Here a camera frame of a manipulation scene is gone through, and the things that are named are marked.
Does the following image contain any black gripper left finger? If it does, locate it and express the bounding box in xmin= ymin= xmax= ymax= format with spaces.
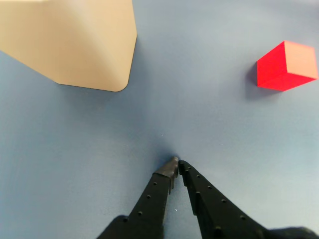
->
xmin=97 ymin=156 xmax=180 ymax=239

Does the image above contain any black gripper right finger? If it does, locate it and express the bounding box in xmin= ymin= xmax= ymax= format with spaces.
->
xmin=178 ymin=160 xmax=275 ymax=239

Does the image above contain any red cube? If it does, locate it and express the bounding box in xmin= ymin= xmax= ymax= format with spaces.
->
xmin=256 ymin=40 xmax=319 ymax=92

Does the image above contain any beige square box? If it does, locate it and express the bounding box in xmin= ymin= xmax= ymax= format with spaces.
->
xmin=0 ymin=0 xmax=138 ymax=92

